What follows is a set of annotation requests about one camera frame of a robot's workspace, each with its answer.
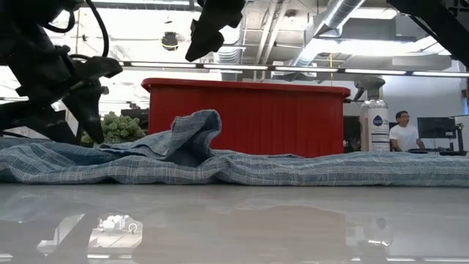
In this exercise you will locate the smooth silver ventilation duct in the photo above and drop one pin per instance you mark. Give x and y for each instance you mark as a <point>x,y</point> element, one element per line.
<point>337,14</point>

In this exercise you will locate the long ceiling light strip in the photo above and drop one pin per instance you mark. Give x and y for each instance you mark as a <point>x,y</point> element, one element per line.
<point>238,67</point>

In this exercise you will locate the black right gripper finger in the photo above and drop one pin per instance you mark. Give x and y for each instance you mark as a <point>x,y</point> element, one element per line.
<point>212,29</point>

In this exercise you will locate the person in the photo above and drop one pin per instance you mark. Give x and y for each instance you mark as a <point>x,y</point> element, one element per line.
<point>405,133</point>

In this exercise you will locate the ribbed silver ventilation duct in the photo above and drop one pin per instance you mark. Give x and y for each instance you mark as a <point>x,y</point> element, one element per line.
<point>229,55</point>

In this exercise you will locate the clear spray bottle grey trigger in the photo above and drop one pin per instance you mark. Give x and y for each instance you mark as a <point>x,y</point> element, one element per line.
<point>377,124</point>

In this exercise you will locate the small potted green plant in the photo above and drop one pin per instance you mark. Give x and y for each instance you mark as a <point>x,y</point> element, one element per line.
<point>121,128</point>

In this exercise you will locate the red plastic laundry bin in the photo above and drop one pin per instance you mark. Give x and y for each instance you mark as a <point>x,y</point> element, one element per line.
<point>275,121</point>

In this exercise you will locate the blue white striped shirt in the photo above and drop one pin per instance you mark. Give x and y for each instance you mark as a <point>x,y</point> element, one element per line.
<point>256,168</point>

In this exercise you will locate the black computer monitor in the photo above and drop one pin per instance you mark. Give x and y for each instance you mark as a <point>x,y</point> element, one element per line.
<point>436,127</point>

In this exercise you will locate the black hanging ceiling lamp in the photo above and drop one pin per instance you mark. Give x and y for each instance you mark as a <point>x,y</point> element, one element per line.
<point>170,41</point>

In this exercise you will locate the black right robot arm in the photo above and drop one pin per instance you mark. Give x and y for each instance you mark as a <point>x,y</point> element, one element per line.
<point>439,25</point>

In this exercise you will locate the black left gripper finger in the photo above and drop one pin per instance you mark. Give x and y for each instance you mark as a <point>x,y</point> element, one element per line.
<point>102,67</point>
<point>88,113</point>

